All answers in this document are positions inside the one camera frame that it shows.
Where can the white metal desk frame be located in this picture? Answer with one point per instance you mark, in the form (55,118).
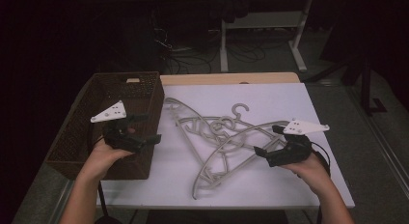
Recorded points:
(267,20)

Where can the dark metal stand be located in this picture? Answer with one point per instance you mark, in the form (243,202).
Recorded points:
(366,89)

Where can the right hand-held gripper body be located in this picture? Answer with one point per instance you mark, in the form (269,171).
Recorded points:
(292,151)

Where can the brown wicker basket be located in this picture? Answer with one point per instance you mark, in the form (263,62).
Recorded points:
(80,127)

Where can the white table mat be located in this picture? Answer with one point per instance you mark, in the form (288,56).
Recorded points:
(273,98)

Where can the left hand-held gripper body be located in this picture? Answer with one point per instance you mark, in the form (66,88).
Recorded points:
(123,138)

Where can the light wooden table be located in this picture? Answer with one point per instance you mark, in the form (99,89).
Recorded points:
(225,78)

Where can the person's left hand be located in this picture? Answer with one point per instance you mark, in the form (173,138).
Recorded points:
(99,161)

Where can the dark cloth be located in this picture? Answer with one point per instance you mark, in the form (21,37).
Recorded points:
(230,6)

